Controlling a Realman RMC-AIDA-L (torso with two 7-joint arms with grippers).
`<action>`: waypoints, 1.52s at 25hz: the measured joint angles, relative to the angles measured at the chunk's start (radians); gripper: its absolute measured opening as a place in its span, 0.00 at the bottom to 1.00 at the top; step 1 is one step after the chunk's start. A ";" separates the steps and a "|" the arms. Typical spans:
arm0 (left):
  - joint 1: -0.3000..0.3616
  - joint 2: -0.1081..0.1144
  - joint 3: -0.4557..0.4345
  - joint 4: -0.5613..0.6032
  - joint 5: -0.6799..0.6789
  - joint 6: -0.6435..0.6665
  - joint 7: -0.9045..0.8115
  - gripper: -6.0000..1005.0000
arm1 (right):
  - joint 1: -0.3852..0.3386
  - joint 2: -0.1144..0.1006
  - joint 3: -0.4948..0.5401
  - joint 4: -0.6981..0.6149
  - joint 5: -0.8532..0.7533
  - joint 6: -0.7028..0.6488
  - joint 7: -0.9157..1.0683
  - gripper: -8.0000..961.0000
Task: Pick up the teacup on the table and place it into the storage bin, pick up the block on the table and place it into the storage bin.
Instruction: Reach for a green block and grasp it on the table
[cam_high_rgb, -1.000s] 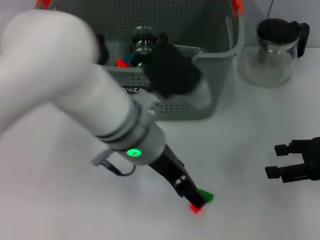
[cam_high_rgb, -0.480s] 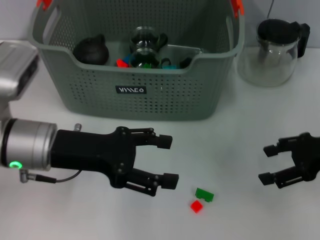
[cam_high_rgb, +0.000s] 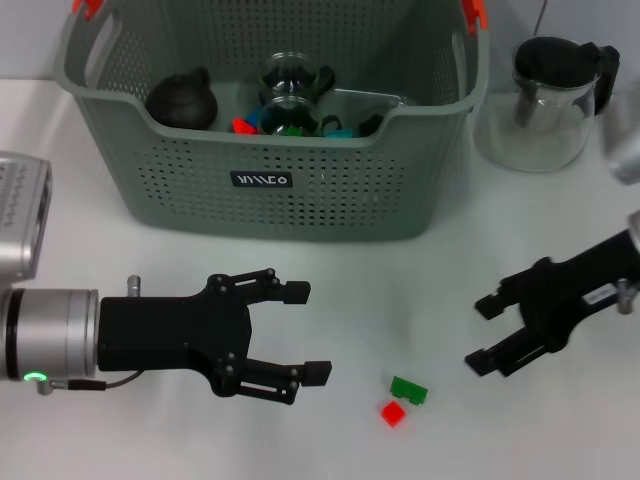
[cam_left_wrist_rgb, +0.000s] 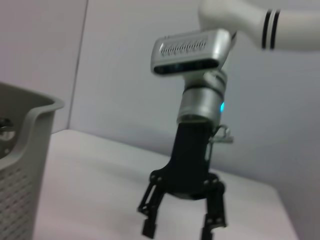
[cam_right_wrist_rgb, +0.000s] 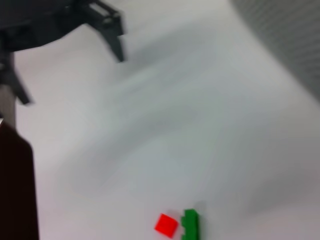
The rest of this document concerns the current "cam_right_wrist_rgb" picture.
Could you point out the dark maroon panel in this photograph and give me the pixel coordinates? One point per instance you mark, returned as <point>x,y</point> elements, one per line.
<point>17,187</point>

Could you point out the grey-green perforated storage bin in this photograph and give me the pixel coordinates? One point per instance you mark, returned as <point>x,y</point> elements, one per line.
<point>287,37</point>

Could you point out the red square toy brick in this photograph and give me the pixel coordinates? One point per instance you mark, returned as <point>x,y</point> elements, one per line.
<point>166,225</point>

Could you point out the green toy brick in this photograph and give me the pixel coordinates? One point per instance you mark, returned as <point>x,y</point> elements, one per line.
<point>191,225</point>

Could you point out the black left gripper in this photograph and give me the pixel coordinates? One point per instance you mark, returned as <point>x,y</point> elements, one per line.
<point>37,22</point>

